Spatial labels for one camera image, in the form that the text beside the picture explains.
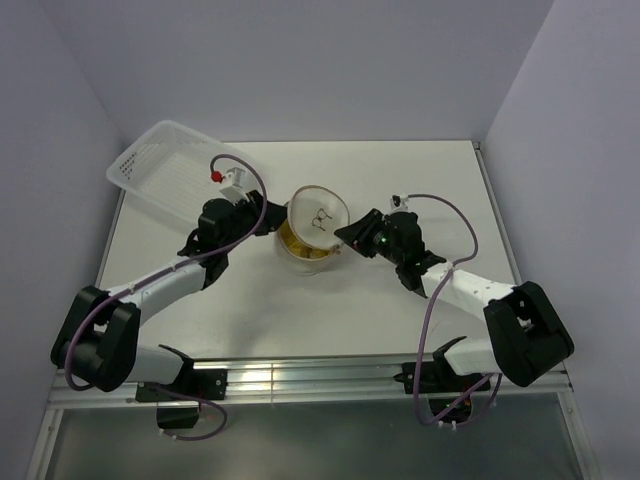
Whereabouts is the white plastic mesh basket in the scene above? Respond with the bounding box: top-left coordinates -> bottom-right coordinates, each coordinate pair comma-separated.
106,120 -> 253,225

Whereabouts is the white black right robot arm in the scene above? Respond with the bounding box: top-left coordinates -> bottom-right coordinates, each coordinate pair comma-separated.
335,209 -> 575,390

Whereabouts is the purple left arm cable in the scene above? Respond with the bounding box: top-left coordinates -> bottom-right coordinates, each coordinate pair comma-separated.
63,155 -> 269,444

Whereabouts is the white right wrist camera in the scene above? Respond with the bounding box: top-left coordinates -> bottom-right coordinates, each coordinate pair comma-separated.
389,195 -> 409,214

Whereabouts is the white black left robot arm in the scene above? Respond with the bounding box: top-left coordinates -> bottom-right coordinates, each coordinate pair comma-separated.
50,191 -> 287,399

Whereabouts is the round mesh laundry bag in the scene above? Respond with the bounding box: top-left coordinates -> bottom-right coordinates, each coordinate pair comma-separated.
274,185 -> 351,275

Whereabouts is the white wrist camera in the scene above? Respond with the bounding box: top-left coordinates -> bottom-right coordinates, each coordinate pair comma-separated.
211,167 -> 248,204
389,195 -> 409,214

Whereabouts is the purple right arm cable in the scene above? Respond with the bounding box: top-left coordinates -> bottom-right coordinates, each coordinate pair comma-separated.
404,193 -> 501,429

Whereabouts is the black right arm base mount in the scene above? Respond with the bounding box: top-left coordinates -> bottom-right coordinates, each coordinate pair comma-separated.
393,361 -> 480,423

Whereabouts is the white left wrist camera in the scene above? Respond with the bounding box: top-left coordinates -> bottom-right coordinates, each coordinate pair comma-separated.
211,167 -> 248,204

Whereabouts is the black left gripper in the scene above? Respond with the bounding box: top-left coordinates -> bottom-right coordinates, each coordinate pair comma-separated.
220,190 -> 291,254

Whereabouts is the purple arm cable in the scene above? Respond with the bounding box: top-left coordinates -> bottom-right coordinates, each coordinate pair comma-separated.
404,193 -> 501,429
63,155 -> 269,444

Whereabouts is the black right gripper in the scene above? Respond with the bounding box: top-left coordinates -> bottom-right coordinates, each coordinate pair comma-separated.
335,208 -> 403,266

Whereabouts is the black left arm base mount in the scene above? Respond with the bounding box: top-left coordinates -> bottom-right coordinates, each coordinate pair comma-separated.
134,368 -> 228,441

